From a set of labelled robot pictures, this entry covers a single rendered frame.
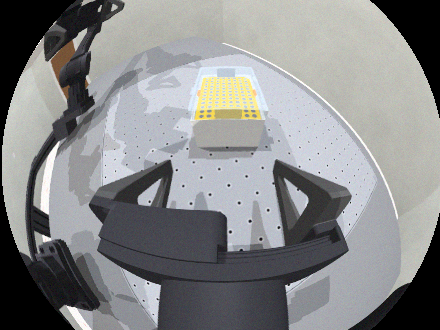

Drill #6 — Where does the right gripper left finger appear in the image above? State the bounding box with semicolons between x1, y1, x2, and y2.
95;160;173;208

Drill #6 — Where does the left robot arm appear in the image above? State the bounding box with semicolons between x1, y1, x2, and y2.
56;0;103;117

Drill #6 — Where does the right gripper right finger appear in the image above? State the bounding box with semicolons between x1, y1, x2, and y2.
272;160;352;246

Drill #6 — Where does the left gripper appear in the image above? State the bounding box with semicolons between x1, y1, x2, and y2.
44;0;125;61

